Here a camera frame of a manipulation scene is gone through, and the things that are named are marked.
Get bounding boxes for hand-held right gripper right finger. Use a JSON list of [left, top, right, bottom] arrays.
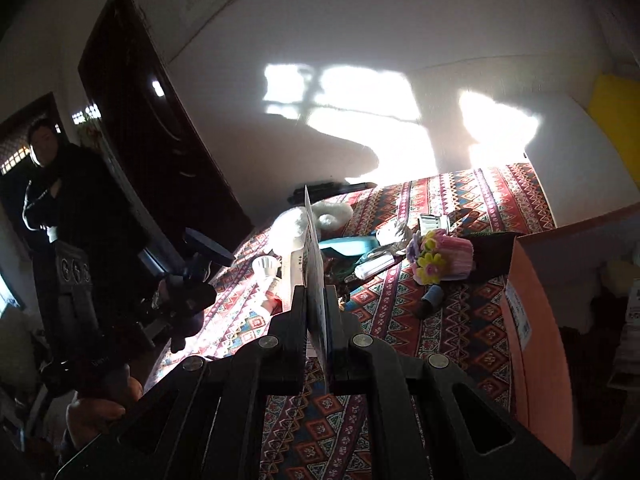
[[325, 284, 577, 480]]

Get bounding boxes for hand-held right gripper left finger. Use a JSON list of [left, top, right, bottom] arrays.
[[55, 285, 311, 480]]

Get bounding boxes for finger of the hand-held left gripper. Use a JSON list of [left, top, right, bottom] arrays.
[[150, 274, 218, 354], [139, 227, 237, 283]]

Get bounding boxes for white card packet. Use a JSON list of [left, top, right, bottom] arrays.
[[302, 185, 335, 392]]

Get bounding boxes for patterned cloth covered desktop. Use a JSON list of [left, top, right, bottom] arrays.
[[145, 161, 557, 480]]

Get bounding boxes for person's left hand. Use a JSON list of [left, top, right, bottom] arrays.
[[64, 364, 146, 453]]

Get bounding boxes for white cup bottle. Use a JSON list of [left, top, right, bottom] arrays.
[[251, 254, 303, 333]]

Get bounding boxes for white tube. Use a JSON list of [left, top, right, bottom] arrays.
[[354, 254, 397, 282]]

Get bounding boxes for teal plastic packet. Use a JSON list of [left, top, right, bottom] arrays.
[[318, 234, 382, 262]]

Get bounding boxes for white fluffy cloth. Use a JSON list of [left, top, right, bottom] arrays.
[[269, 199, 357, 263]]

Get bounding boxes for small dark bottle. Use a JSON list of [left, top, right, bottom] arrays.
[[412, 284, 447, 320]]

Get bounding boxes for clear plastic bag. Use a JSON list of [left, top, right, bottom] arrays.
[[374, 219, 418, 258]]

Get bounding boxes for pink knitted flower pot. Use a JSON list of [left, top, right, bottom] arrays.
[[406, 229, 475, 285]]

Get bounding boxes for dark wooden door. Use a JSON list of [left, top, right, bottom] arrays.
[[77, 0, 257, 271]]

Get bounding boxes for white ribbed jar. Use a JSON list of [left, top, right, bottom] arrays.
[[419, 213, 452, 234]]

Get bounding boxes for orange cardboard box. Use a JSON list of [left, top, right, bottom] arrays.
[[499, 202, 640, 480]]

